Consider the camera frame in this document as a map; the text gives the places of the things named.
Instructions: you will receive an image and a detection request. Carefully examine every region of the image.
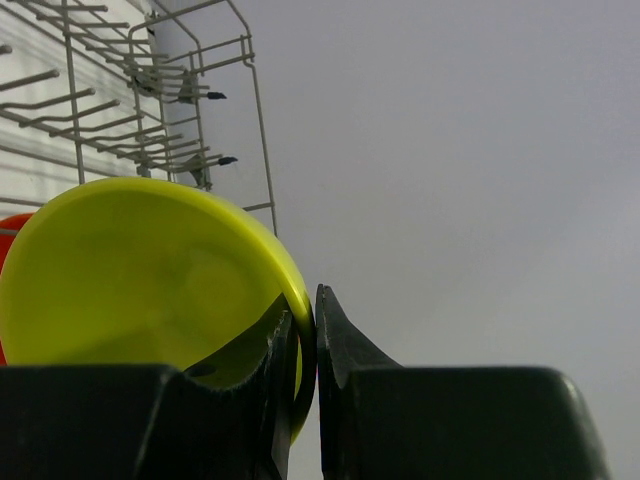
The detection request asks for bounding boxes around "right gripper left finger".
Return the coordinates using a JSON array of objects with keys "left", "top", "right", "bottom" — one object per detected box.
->
[{"left": 186, "top": 309, "right": 298, "bottom": 479}]

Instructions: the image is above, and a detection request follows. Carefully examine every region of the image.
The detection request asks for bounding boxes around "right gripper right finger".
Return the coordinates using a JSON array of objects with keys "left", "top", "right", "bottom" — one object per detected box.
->
[{"left": 315, "top": 284, "right": 401, "bottom": 479}]

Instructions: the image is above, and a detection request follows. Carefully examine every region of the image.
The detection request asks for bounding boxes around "orange bowl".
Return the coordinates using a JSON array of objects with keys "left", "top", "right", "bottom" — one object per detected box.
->
[{"left": 1, "top": 213, "right": 34, "bottom": 366}]

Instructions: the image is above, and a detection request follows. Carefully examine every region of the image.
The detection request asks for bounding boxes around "grey wire dish rack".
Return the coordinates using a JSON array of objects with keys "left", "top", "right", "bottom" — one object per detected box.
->
[{"left": 1, "top": 1, "right": 277, "bottom": 227}]

